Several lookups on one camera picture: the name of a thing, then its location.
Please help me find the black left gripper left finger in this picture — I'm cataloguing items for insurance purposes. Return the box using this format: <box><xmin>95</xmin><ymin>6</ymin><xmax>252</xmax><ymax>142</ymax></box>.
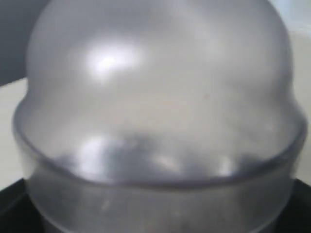
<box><xmin>0</xmin><ymin>179</ymin><xmax>44</xmax><ymax>233</ymax></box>

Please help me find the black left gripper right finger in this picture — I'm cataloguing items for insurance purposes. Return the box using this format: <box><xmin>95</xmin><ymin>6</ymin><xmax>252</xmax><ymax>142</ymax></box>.
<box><xmin>279</xmin><ymin>179</ymin><xmax>311</xmax><ymax>233</ymax></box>

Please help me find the clear plastic shaker bottle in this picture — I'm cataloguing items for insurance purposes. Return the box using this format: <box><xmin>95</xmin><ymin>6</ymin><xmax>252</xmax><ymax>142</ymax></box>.
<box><xmin>13</xmin><ymin>0</ymin><xmax>307</xmax><ymax>233</ymax></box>

